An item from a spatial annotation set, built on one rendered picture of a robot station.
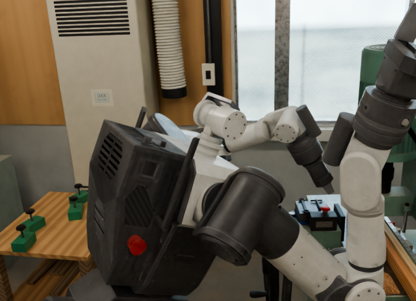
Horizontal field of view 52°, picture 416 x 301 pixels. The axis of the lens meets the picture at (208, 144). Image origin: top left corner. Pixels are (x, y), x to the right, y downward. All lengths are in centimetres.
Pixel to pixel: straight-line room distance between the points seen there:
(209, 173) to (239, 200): 12
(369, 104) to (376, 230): 24
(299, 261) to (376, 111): 29
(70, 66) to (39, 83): 50
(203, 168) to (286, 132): 45
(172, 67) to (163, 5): 34
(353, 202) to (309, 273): 15
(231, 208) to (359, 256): 27
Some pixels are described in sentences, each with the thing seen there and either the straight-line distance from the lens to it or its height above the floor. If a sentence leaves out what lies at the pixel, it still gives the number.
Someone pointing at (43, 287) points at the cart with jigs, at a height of 18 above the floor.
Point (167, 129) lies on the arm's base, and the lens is 107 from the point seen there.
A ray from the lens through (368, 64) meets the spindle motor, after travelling 125.
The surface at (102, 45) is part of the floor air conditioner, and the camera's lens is 253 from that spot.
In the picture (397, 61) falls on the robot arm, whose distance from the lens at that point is 71.
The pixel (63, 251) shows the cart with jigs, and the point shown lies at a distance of 223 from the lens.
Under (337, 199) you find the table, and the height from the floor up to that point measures 90.
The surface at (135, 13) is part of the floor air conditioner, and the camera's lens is 245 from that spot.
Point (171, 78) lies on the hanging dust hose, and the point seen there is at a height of 120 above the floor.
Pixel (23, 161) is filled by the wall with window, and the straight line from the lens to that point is 336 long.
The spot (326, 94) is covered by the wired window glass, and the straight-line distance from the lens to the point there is 278.
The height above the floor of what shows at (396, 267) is 92.
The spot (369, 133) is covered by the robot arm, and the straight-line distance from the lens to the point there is 74.
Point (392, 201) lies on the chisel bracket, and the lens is 141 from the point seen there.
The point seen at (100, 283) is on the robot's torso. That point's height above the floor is 110.
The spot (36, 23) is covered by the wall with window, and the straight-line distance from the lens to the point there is 302.
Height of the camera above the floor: 167
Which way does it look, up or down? 20 degrees down
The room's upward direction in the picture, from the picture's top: 3 degrees counter-clockwise
